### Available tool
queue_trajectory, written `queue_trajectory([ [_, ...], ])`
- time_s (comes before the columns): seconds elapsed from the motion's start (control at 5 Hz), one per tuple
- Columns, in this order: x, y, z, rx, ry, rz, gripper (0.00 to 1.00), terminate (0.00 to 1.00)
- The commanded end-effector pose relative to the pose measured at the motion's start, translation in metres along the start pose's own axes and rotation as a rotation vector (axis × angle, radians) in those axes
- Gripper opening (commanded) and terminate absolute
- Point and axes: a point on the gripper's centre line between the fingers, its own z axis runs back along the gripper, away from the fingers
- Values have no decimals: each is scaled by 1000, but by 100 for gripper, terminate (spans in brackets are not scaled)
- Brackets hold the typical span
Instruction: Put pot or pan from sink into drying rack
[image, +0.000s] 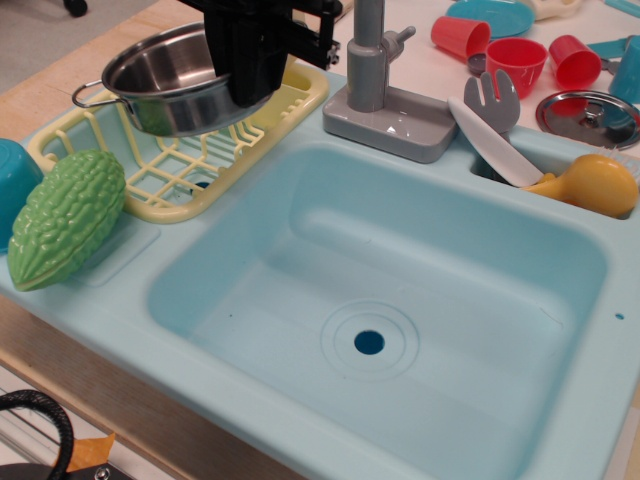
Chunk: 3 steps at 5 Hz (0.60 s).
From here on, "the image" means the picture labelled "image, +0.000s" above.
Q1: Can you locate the grey plastic fork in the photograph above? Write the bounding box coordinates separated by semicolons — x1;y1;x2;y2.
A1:
463;70;521;140

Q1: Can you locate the yellow plastic drying rack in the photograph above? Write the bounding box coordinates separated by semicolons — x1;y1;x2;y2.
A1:
26;63;330;224

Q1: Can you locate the black braided cable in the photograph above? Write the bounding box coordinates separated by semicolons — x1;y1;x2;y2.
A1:
0;390;76;480

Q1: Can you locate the red plastic cup left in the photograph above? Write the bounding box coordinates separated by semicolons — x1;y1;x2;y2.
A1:
431;16;492;60

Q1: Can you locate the white plastic knife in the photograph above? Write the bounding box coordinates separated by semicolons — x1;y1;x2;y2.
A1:
447;97;543;188

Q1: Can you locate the red plastic cup right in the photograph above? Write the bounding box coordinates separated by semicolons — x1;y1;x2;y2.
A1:
549;35;602;90

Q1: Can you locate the cream plastic object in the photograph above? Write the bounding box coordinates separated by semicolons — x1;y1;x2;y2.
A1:
525;0;583;21

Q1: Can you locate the yellow dish brush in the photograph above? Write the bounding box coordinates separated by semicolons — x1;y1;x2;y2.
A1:
522;148;639;218

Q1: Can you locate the orange tape piece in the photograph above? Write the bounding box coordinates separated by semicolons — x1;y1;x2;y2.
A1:
66;433;116;473

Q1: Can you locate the blue plastic bowl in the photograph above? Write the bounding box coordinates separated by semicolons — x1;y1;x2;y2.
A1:
1;138;43;254

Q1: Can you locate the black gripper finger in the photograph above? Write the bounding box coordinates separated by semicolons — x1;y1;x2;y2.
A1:
204;7;237;75
229;17;290;108

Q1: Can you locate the red plastic bowl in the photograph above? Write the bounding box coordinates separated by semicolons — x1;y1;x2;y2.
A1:
485;37;548;99

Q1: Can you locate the red plastic cup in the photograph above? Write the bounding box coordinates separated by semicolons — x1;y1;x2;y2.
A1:
549;35;602;90
431;16;492;60

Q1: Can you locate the blue plastic utensil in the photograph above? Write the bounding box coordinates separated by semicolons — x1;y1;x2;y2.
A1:
588;35;632;60

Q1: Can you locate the stainless steel pot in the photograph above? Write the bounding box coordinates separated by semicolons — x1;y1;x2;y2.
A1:
72;21;271;137

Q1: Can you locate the black chair wheel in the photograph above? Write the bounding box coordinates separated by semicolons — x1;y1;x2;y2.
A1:
63;0;88;18

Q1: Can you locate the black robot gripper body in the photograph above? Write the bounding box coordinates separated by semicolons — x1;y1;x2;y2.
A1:
186;1;343;70

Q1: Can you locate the light blue toy sink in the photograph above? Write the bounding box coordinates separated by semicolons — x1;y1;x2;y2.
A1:
0;67;640;480

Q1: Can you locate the green toy bitter melon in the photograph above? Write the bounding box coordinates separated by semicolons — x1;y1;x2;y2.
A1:
7;149;126;292

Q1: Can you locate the blue plastic plate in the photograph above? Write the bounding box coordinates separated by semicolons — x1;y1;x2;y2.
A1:
446;0;535;40

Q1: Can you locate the blue plastic cup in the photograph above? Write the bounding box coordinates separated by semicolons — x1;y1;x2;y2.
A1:
609;35;640;104

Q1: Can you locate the steel pot lid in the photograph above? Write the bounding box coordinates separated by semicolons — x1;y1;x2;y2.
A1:
536;90;639;150

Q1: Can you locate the grey toy faucet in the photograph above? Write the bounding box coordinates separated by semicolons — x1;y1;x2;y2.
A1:
323;1;457;164

